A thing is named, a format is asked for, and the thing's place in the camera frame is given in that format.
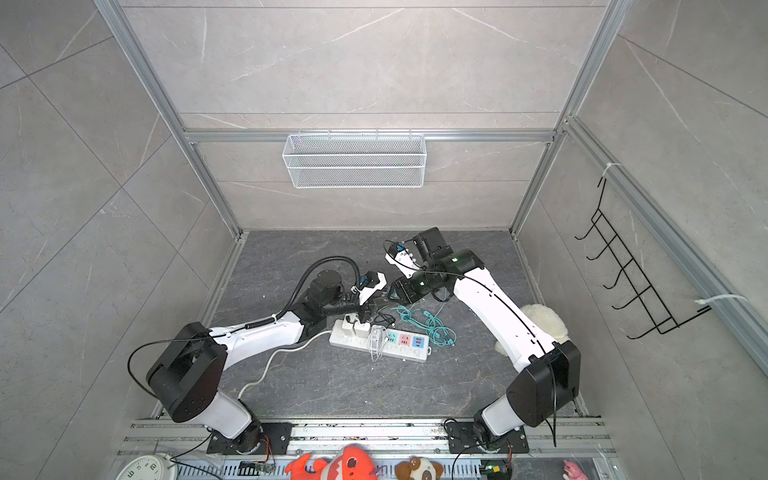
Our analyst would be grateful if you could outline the white charger with black cable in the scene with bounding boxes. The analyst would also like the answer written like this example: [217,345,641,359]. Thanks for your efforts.
[338,305,397,340]

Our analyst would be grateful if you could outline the white USB charger block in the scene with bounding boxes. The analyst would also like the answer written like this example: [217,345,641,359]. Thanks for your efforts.
[353,321,371,340]

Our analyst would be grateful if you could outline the white power strip colourful sockets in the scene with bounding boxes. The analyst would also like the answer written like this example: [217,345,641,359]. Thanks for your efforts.
[329,319,432,363]

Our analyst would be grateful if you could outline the white grey charger block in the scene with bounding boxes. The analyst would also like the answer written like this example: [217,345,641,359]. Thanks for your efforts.
[367,325,387,362]

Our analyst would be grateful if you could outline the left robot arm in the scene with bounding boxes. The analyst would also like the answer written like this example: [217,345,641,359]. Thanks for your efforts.
[139,270,386,454]

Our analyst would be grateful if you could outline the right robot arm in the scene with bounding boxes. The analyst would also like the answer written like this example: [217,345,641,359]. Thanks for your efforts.
[384,227,581,449]

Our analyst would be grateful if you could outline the white plush seal toy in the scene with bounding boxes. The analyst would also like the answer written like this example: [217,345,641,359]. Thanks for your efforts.
[472,294,570,368]

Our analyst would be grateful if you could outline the red plush lobster toy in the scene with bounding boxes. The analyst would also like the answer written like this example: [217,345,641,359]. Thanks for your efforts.
[285,445,378,480]

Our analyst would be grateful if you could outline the brown white plush dog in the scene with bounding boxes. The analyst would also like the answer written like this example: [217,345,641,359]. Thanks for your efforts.
[394,457,445,480]

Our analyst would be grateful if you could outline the white round clock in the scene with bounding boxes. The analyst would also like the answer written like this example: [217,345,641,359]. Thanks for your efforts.
[116,454,178,480]

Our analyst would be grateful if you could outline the pink plush toy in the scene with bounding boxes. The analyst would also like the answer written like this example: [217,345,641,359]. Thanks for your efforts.
[563,460,588,480]

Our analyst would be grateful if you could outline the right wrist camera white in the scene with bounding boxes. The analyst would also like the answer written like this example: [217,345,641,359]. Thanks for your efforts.
[384,240,423,279]

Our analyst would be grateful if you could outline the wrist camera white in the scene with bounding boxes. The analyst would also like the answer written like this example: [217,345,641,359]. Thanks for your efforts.
[358,271,387,305]
[384,240,423,279]

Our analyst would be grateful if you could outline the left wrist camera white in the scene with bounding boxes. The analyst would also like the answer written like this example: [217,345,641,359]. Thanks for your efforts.
[358,271,387,305]

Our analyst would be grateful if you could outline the teal coiled cable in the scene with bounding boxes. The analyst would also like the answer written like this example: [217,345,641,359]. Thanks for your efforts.
[392,302,458,349]

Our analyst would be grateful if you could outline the white wire mesh basket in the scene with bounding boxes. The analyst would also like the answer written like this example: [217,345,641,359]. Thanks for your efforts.
[282,133,428,189]

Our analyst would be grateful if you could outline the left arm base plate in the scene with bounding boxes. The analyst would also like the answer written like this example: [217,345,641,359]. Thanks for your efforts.
[206,422,293,455]

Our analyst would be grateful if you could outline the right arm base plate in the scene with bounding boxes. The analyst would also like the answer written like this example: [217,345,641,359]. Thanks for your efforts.
[442,418,530,455]

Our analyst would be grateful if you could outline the black wall hook rack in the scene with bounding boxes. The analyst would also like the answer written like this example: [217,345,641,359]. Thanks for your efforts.
[574,178,712,340]

